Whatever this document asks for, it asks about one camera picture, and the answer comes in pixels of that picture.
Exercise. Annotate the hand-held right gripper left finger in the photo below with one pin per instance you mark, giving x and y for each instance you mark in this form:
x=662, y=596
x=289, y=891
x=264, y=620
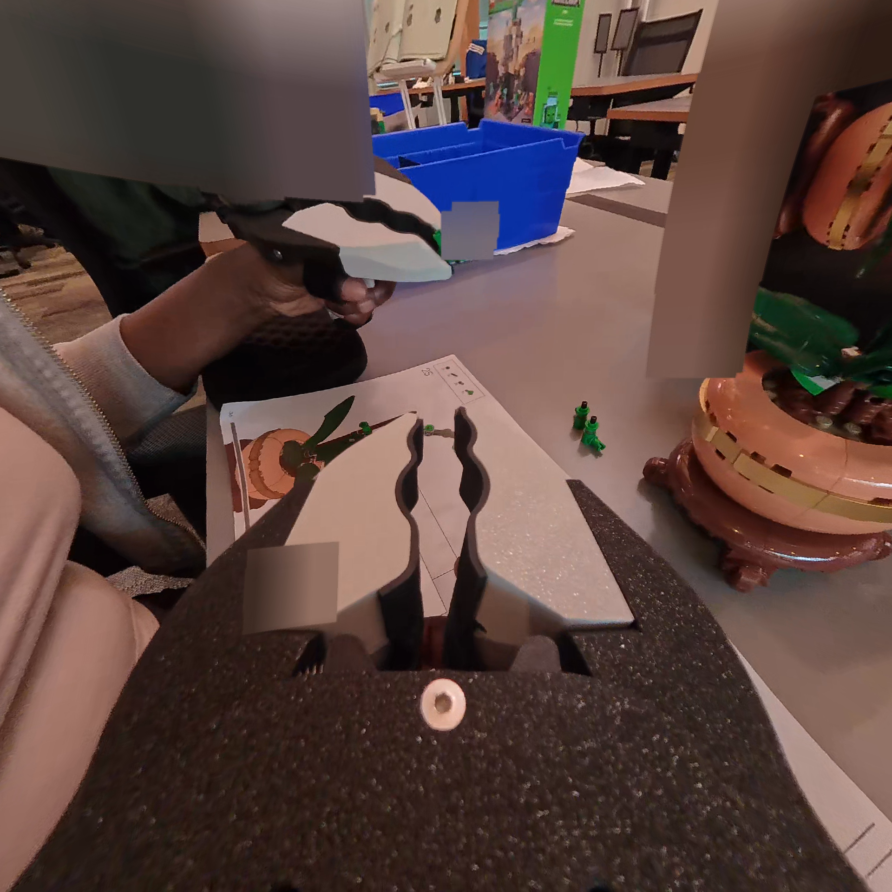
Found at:
x=362, y=502

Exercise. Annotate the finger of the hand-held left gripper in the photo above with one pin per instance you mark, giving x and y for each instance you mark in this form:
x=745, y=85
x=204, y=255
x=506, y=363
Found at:
x=408, y=198
x=383, y=254

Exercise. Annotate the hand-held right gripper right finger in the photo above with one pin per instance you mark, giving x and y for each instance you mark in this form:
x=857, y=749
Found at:
x=543, y=543

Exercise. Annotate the brick orchid pot model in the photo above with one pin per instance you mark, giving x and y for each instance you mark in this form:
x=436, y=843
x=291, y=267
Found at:
x=766, y=481

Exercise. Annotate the person's left forearm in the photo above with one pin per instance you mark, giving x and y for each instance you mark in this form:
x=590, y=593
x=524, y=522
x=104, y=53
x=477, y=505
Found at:
x=104, y=369

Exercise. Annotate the person's left hand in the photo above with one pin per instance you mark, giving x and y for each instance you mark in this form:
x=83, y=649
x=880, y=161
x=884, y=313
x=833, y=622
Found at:
x=237, y=299

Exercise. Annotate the blue plastic bin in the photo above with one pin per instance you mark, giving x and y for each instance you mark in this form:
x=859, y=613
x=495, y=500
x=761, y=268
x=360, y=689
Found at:
x=488, y=181

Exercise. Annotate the instruction booklet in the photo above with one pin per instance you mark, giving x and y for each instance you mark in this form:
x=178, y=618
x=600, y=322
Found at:
x=390, y=411

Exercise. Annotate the small blue bin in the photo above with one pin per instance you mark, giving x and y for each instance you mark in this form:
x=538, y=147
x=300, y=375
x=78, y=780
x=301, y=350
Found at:
x=387, y=104

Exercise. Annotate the small green brick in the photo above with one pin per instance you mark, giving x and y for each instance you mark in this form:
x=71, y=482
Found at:
x=581, y=417
x=592, y=435

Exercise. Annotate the dark green garment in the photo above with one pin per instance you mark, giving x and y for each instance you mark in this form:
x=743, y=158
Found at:
x=139, y=223

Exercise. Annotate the white paper sheet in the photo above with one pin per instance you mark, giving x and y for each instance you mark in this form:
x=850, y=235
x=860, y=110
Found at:
x=599, y=178
x=536, y=240

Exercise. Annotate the pale green chair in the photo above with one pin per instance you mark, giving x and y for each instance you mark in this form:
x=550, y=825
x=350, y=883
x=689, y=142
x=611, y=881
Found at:
x=404, y=31

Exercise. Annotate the green toy set box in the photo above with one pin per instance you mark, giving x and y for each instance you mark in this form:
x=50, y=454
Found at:
x=557, y=63

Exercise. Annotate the wooden table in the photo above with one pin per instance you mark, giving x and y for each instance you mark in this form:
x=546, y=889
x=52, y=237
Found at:
x=648, y=111
x=627, y=83

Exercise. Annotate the small black framed sign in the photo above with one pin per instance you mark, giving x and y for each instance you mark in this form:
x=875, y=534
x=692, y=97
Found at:
x=603, y=31
x=625, y=28

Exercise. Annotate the black office chair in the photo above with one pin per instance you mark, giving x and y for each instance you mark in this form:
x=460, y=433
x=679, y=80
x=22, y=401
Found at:
x=662, y=42

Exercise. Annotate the person's pale pink garment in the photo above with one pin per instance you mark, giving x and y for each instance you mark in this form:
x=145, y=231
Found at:
x=42, y=662

